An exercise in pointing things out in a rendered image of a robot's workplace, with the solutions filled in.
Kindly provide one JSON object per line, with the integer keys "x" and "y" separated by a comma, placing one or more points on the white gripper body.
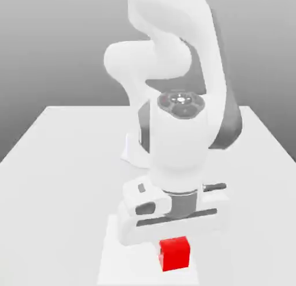
{"x": 175, "y": 228}

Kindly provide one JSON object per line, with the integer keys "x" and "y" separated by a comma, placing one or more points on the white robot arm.
{"x": 178, "y": 140}

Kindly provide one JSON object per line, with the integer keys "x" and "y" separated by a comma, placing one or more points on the small red cube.
{"x": 175, "y": 253}

